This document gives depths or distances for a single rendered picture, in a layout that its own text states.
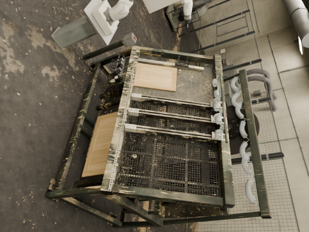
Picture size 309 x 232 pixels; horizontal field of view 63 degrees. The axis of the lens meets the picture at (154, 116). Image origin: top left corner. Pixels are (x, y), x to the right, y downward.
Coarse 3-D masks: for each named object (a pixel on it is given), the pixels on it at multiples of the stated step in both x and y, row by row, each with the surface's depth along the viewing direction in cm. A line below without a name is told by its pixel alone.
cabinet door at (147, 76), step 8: (144, 64) 358; (136, 72) 347; (144, 72) 349; (152, 72) 350; (160, 72) 352; (168, 72) 354; (176, 72) 355; (136, 80) 338; (144, 80) 340; (152, 80) 342; (160, 80) 343; (168, 80) 345; (152, 88) 335; (160, 88) 334; (168, 88) 335
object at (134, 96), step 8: (136, 96) 315; (144, 96) 318; (152, 96) 318; (168, 104) 321; (176, 104) 319; (184, 104) 318; (192, 104) 316; (200, 104) 318; (208, 104) 319; (224, 104) 317
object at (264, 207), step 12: (240, 72) 391; (252, 120) 334; (252, 132) 324; (252, 144) 315; (252, 156) 306; (264, 180) 285; (264, 192) 277; (264, 204) 270; (216, 216) 298; (228, 216) 289; (240, 216) 281; (252, 216) 274; (264, 216) 272
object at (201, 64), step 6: (204, 66) 376; (150, 108) 320; (150, 120) 309; (204, 132) 307; (150, 144) 290; (180, 144) 296; (204, 144) 295; (204, 150) 292; (144, 156) 280; (204, 156) 288; (144, 174) 268; (156, 186) 264
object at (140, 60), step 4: (140, 60) 359; (144, 60) 359; (148, 60) 360; (152, 60) 361; (156, 64) 361; (160, 64) 360; (164, 64) 360; (168, 64) 359; (172, 64) 360; (180, 68) 363; (184, 68) 362; (188, 68) 361; (192, 68) 360; (196, 68) 361
